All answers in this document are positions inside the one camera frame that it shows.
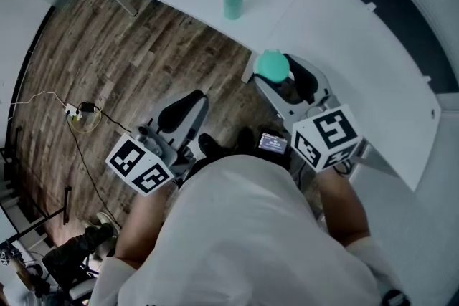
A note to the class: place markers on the teal bottle cap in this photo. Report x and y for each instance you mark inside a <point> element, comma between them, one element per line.
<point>271,66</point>

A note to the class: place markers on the white stepped rack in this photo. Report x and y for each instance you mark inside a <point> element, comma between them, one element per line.
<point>14,204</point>

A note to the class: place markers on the person's right black shoe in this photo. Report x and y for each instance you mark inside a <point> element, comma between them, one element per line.
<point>246,139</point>

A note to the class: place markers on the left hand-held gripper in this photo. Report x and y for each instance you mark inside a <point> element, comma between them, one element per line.
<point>143,165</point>

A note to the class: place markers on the dark desk divider panel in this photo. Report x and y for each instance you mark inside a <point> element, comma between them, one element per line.
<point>412,39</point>

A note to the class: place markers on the black waist device with screen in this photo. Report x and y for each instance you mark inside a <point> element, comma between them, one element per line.
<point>273,144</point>

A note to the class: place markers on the person's left forearm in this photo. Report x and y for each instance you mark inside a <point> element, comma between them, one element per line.
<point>143,225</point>

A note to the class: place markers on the white power strip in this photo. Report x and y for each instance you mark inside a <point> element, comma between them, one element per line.
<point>73,113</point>

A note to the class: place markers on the black power adapter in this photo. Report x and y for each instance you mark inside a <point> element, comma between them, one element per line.
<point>87,107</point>

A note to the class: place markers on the black light stand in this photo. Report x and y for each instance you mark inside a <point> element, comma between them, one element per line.
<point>66,204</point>

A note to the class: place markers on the person's left black shoe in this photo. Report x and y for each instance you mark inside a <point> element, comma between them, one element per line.
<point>208,146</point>

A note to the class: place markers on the person's black shoe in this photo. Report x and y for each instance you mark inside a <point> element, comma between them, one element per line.
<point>208,146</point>
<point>246,139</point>

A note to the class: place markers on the person's white shirt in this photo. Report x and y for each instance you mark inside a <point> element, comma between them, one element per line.
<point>244,233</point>

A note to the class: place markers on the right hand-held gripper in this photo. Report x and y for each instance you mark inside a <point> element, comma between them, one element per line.
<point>322,139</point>

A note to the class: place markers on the white divider clip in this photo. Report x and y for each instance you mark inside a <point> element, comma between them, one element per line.
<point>371,6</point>
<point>427,79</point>

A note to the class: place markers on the person's right forearm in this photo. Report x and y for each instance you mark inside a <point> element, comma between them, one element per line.
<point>340,208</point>

